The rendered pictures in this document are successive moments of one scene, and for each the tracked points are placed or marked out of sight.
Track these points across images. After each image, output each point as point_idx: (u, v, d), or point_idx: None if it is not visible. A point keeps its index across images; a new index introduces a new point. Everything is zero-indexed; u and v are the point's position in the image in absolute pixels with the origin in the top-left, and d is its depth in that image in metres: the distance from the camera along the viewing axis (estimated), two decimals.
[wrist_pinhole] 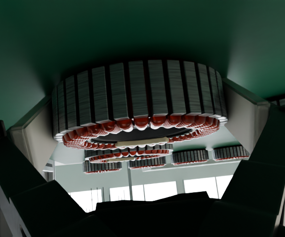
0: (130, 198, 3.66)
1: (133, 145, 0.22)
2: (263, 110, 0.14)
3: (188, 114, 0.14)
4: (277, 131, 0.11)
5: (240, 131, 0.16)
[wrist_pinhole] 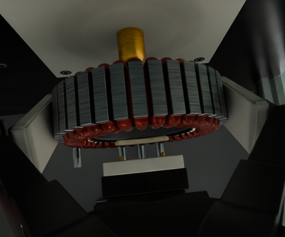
0: None
1: (133, 144, 0.22)
2: (261, 110, 0.14)
3: (188, 114, 0.14)
4: (275, 130, 0.11)
5: (239, 130, 0.16)
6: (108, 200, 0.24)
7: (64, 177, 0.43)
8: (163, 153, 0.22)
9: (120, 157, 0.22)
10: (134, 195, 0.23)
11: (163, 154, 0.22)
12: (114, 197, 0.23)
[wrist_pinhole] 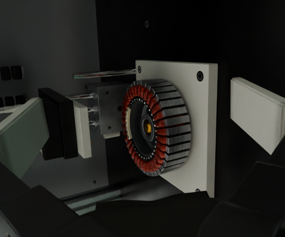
0: None
1: (127, 118, 0.36)
2: None
3: (164, 161, 0.30)
4: None
5: (262, 134, 0.15)
6: (53, 103, 0.33)
7: (39, 34, 0.49)
8: (91, 144, 0.34)
9: (88, 116, 0.33)
10: (59, 123, 0.33)
11: (90, 144, 0.34)
12: (59, 110, 0.33)
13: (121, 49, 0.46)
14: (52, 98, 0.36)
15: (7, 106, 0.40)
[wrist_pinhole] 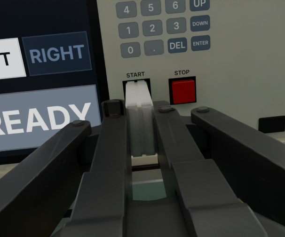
0: None
1: None
2: (146, 112, 0.15)
3: None
4: (171, 131, 0.12)
5: (141, 130, 0.17)
6: None
7: None
8: None
9: None
10: None
11: None
12: None
13: None
14: None
15: None
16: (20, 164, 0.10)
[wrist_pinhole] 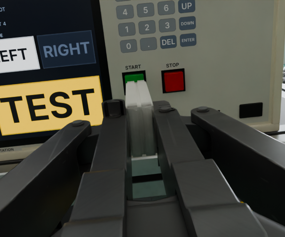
0: None
1: None
2: (146, 112, 0.15)
3: None
4: (171, 131, 0.12)
5: (141, 130, 0.17)
6: None
7: None
8: None
9: None
10: None
11: None
12: None
13: None
14: None
15: None
16: (20, 164, 0.10)
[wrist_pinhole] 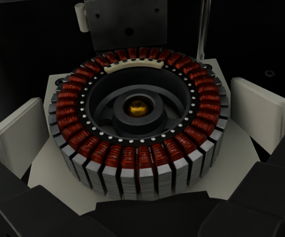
0: None
1: (143, 61, 0.20)
2: None
3: (98, 168, 0.15)
4: None
5: (262, 134, 0.15)
6: None
7: None
8: None
9: None
10: None
11: None
12: None
13: (210, 26, 0.31)
14: None
15: None
16: None
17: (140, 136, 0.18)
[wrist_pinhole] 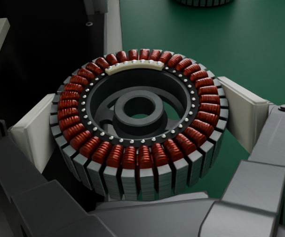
0: None
1: (143, 63, 0.20)
2: (261, 110, 0.14)
3: (99, 168, 0.15)
4: (276, 131, 0.11)
5: (239, 130, 0.16)
6: None
7: None
8: None
9: None
10: None
11: None
12: None
13: None
14: None
15: None
16: None
17: (141, 137, 0.18)
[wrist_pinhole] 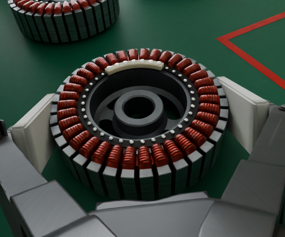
0: None
1: (143, 63, 0.20)
2: (262, 110, 0.14)
3: (98, 169, 0.15)
4: (276, 131, 0.11)
5: (240, 131, 0.16)
6: None
7: None
8: None
9: None
10: None
11: None
12: None
13: None
14: None
15: None
16: None
17: (140, 137, 0.18)
